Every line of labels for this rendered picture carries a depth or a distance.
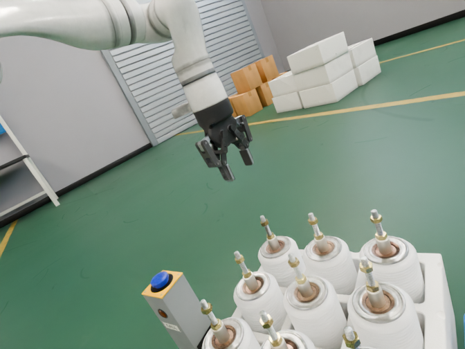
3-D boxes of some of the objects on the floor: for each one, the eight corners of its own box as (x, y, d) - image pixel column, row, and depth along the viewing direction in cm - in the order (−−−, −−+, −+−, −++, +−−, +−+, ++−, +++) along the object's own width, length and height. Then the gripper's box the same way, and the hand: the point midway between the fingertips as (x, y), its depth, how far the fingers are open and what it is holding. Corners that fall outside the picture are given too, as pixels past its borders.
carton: (263, 109, 399) (254, 88, 390) (250, 115, 389) (242, 95, 380) (250, 111, 425) (243, 91, 415) (239, 118, 415) (230, 98, 405)
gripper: (194, 111, 49) (232, 191, 54) (244, 84, 58) (272, 154, 63) (170, 120, 54) (206, 192, 59) (220, 93, 64) (248, 157, 69)
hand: (238, 167), depth 61 cm, fingers open, 6 cm apart
